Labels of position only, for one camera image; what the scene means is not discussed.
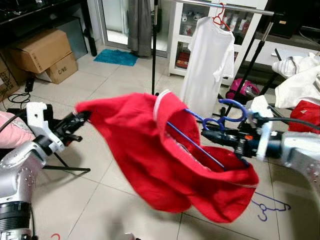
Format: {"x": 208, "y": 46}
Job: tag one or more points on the large plain cardboard box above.
{"x": 40, "y": 50}

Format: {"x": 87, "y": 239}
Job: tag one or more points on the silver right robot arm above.
{"x": 300, "y": 152}

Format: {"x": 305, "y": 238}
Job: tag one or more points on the white garment pile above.
{"x": 300, "y": 85}

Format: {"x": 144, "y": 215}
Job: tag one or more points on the white glass-door cabinet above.
{"x": 175, "y": 40}

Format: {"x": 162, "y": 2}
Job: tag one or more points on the brown cardboard box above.
{"x": 7, "y": 75}

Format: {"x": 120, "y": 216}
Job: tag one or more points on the pink vacuum cleaner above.
{"x": 242, "y": 90}

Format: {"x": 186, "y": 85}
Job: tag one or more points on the red clothes hanger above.
{"x": 218, "y": 19}
{"x": 55, "y": 235}

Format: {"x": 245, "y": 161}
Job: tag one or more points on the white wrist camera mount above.
{"x": 261, "y": 107}
{"x": 36, "y": 117}

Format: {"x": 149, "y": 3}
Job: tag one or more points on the metal clothes rack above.
{"x": 154, "y": 50}

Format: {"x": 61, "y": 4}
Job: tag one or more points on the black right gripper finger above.
{"x": 213, "y": 141}
{"x": 212, "y": 133}

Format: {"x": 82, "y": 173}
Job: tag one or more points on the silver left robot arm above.
{"x": 20, "y": 170}

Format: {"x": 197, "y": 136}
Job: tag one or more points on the beige striped garment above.
{"x": 285, "y": 66}

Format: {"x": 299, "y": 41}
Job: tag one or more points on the teal floor mat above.
{"x": 115, "y": 57}

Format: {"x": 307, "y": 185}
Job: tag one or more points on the large white table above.
{"x": 310, "y": 52}

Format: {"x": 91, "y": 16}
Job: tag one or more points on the black desk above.
{"x": 30, "y": 12}

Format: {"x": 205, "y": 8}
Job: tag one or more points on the black folding stand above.
{"x": 70, "y": 169}

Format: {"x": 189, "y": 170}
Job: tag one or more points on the blue clothes hanger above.
{"x": 234, "y": 101}

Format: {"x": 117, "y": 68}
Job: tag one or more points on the glass sliding door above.
{"x": 115, "y": 20}

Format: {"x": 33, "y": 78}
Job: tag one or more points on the grey panel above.
{"x": 75, "y": 35}

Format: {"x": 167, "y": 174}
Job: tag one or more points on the black power adapter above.
{"x": 30, "y": 84}

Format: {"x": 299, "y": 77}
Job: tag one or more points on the red t-shirt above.
{"x": 135, "y": 140}

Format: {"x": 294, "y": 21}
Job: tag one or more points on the white t-shirt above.
{"x": 205, "y": 60}

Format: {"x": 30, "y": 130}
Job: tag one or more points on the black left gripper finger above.
{"x": 81, "y": 118}
{"x": 77, "y": 127}

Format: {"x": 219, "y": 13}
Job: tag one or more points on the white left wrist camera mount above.
{"x": 36, "y": 117}

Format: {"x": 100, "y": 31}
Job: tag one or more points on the red garment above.
{"x": 306, "y": 114}

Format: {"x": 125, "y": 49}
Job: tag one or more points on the pink cushion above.
{"x": 12, "y": 131}

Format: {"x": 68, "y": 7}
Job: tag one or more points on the purple clothes hanger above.
{"x": 272, "y": 206}

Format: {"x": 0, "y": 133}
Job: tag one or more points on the grey curtain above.
{"x": 140, "y": 25}

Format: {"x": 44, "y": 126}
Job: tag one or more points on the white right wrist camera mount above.
{"x": 261, "y": 107}

